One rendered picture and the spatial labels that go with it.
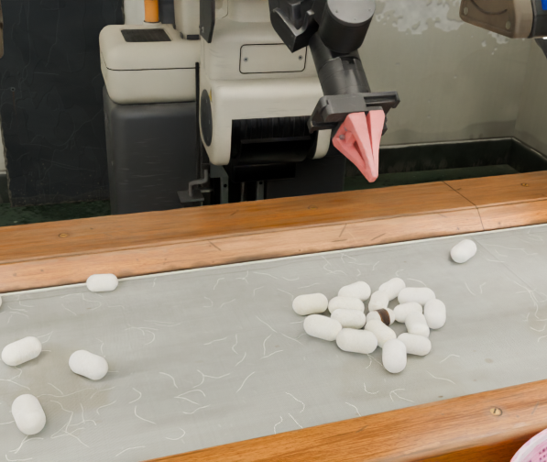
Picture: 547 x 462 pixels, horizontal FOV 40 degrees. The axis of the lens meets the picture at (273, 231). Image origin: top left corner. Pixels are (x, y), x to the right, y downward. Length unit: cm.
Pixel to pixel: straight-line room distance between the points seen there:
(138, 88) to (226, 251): 78
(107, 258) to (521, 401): 45
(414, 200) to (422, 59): 212
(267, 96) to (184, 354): 70
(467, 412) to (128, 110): 113
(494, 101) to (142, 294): 265
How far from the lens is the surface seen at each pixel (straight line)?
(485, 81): 325
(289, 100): 133
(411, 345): 71
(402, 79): 307
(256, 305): 77
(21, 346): 70
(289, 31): 97
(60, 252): 84
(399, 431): 59
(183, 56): 157
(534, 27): 59
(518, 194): 104
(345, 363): 70
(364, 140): 88
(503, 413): 63
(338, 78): 92
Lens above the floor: 115
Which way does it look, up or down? 26 degrees down
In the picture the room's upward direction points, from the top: 2 degrees clockwise
